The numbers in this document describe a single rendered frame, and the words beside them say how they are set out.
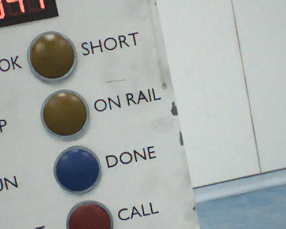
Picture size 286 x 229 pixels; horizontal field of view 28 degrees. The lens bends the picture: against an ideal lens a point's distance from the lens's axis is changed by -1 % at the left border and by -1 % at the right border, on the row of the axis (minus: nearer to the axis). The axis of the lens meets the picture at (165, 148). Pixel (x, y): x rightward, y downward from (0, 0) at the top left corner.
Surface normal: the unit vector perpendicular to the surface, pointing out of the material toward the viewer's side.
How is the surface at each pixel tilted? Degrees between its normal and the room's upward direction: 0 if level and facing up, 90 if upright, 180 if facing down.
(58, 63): 93
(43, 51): 88
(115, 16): 90
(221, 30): 90
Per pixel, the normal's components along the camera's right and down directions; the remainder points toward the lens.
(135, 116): 0.13, 0.15
